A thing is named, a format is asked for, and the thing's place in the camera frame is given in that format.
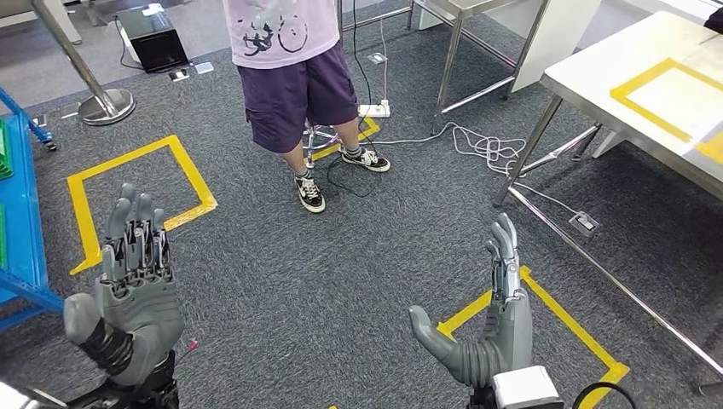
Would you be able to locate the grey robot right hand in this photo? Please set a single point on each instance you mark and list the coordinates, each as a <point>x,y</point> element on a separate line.
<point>508,338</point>

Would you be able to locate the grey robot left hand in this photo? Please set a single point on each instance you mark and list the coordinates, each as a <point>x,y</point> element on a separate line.
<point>141,322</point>

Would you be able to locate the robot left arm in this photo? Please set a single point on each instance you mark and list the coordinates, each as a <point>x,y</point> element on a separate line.
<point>147,392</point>

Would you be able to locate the blue metal shelf rack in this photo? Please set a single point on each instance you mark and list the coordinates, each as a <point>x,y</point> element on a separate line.
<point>22,226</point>

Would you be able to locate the steel workbench table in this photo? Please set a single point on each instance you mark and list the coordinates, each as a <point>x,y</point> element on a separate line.
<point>621,62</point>

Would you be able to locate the metal floor socket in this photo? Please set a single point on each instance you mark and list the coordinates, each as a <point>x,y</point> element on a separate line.
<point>179,75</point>
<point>377,58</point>
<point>584,224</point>
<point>204,67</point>

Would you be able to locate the chrome stanchion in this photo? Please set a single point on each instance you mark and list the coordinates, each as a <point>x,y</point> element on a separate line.
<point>107,107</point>

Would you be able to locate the green plastic crate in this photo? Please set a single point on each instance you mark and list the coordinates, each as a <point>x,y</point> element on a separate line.
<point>4,152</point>

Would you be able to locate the chrome base stool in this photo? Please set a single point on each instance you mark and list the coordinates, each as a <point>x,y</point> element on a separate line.
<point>319,135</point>

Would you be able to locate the white power strip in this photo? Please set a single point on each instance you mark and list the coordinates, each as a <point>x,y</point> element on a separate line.
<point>374,109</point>

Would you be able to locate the black equipment box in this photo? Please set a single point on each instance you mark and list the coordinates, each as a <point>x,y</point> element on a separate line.
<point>152,45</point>

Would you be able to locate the white desk side panel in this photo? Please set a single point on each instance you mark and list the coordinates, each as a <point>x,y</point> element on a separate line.
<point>565,34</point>

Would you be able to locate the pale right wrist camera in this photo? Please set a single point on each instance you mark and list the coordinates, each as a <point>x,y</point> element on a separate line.
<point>525,389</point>

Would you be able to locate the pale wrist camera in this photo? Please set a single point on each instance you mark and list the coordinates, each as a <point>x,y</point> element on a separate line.
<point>11,398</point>
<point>525,389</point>

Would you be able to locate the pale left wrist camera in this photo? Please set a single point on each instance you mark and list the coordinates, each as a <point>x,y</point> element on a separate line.
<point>11,398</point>

